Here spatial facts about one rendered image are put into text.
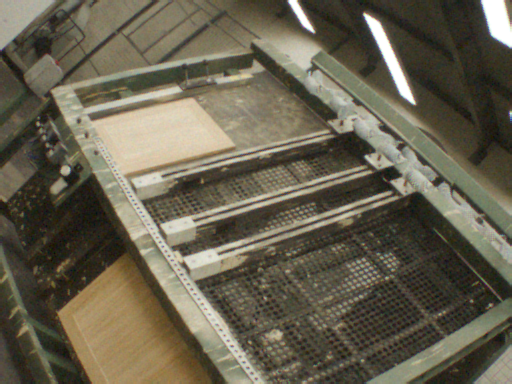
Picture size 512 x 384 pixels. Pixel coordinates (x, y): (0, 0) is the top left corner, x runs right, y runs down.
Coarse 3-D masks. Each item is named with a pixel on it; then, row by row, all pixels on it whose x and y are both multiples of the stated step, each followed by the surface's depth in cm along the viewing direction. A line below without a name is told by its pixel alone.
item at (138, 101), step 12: (216, 84) 338; (228, 84) 342; (240, 84) 346; (144, 96) 320; (156, 96) 322; (168, 96) 326; (180, 96) 330; (84, 108) 306; (96, 108) 308; (108, 108) 309; (120, 108) 313; (132, 108) 317
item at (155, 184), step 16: (336, 128) 307; (352, 128) 309; (272, 144) 296; (288, 144) 300; (304, 144) 300; (320, 144) 306; (336, 144) 312; (208, 160) 281; (224, 160) 284; (240, 160) 285; (256, 160) 290; (272, 160) 295; (144, 176) 268; (160, 176) 270; (176, 176) 270; (192, 176) 275; (208, 176) 280; (224, 176) 285; (144, 192) 265; (160, 192) 270
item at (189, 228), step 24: (384, 144) 286; (360, 168) 292; (384, 168) 294; (288, 192) 273; (312, 192) 275; (336, 192) 285; (192, 216) 253; (216, 216) 255; (240, 216) 260; (264, 216) 268; (168, 240) 246; (192, 240) 253
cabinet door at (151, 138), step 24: (120, 120) 306; (144, 120) 308; (168, 120) 311; (192, 120) 313; (120, 144) 292; (144, 144) 294; (168, 144) 296; (192, 144) 298; (216, 144) 300; (120, 168) 278; (144, 168) 280
